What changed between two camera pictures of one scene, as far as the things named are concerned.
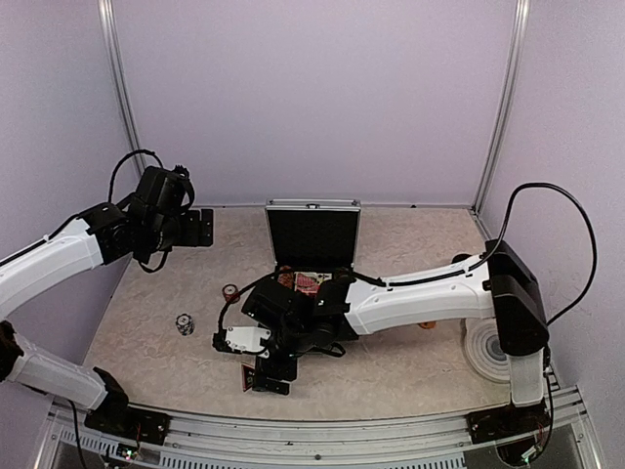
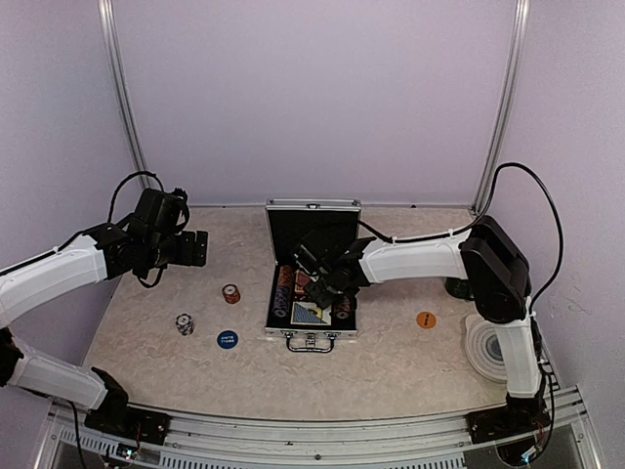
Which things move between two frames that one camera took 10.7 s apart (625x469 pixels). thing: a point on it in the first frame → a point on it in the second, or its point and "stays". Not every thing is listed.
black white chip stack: x=185 y=323 stays
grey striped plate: x=483 y=349 stays
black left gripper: x=192 y=236 → x=187 y=256
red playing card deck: x=306 y=281 stays
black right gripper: x=285 y=370 → x=321 y=298
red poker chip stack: x=230 y=293 stays
